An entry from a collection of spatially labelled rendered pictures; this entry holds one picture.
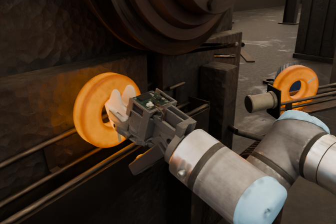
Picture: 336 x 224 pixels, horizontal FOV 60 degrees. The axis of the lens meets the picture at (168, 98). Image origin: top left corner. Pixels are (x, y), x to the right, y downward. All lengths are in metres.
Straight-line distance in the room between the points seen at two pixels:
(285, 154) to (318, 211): 1.15
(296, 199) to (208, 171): 1.31
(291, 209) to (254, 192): 1.23
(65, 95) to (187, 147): 0.29
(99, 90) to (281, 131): 0.35
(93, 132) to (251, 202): 0.33
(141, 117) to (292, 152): 0.27
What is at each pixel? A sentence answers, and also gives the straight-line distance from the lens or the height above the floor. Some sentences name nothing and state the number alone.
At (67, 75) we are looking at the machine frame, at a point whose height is 0.86.
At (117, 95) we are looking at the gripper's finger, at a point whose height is 0.84.
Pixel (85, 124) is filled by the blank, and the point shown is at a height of 0.78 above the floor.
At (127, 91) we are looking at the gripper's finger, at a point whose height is 0.83.
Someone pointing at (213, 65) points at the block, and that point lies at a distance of 0.92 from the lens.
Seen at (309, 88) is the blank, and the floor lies 0.71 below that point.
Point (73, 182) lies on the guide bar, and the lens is 0.58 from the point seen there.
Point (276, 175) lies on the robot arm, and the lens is 0.56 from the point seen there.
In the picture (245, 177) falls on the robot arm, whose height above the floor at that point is 0.78.
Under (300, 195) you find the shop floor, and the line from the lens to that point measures 1.76.
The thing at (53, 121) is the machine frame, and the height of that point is 0.78.
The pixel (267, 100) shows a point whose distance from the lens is 1.00.
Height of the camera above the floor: 1.03
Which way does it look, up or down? 21 degrees down
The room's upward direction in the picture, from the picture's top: straight up
